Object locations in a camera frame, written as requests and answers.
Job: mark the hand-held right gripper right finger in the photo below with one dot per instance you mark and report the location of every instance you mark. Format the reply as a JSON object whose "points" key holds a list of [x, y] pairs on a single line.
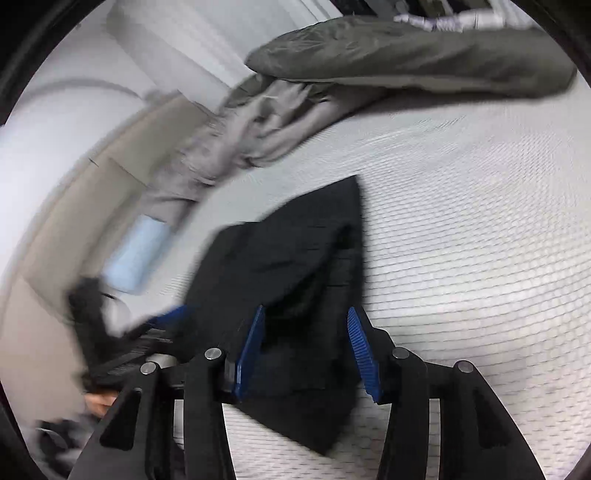
{"points": [[362, 355]]}

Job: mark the person's left hand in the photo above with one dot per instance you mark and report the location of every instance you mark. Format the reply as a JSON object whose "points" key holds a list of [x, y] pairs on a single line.
{"points": [[99, 401]]}

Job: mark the black pants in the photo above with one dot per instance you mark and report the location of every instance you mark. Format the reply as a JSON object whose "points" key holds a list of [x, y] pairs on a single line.
{"points": [[300, 258]]}

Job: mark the light blue cloth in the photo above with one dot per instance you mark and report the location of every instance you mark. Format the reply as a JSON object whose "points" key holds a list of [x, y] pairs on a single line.
{"points": [[136, 258]]}

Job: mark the white mattress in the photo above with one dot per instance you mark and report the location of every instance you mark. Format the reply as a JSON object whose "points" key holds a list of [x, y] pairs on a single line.
{"points": [[461, 207]]}

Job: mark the grey puffer jacket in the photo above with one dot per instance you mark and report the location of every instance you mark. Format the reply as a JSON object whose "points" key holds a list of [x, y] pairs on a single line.
{"points": [[415, 60]]}

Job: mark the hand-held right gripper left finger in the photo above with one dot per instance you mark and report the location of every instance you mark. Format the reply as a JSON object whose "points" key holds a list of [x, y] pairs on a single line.
{"points": [[249, 355]]}

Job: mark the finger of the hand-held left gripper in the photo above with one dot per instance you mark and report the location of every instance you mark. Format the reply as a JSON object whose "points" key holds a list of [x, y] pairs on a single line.
{"points": [[171, 317]]}

